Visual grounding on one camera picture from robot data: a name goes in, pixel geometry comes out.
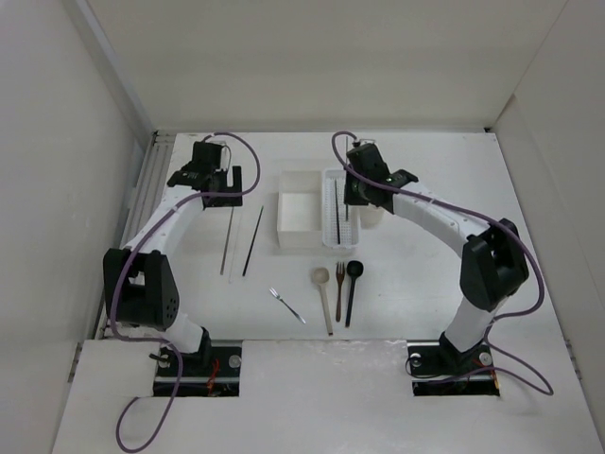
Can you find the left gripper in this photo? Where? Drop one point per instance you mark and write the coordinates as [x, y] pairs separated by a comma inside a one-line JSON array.
[[223, 176]]

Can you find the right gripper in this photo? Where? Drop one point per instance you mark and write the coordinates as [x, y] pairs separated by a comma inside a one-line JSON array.
[[353, 199]]

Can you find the black chopstick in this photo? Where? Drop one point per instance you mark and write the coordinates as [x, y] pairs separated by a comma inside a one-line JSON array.
[[253, 239], [337, 211]]

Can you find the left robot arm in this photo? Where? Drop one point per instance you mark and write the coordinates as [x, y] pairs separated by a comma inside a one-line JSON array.
[[139, 284]]

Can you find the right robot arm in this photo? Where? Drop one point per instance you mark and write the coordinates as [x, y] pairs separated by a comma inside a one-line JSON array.
[[492, 265]]

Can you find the white perforated basket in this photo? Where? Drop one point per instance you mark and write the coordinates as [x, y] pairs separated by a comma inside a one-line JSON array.
[[349, 231]]

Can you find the white chopstick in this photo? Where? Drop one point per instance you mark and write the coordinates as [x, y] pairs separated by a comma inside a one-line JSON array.
[[235, 244]]

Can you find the white square box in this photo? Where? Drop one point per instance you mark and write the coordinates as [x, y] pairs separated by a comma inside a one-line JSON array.
[[299, 219]]

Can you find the black spoon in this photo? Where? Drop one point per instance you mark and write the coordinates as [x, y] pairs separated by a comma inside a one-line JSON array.
[[354, 270]]

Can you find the brown wooden fork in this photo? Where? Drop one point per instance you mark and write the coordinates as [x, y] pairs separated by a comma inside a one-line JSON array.
[[340, 275]]

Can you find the beige wooden spoon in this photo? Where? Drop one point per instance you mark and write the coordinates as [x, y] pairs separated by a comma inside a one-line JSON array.
[[320, 277]]

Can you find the small metal fork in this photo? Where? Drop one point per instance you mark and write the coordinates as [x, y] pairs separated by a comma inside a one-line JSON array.
[[279, 298]]

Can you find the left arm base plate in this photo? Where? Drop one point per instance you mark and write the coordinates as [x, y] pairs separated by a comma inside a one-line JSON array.
[[217, 376]]

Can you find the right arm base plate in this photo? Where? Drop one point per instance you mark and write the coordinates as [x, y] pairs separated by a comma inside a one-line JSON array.
[[432, 375]]

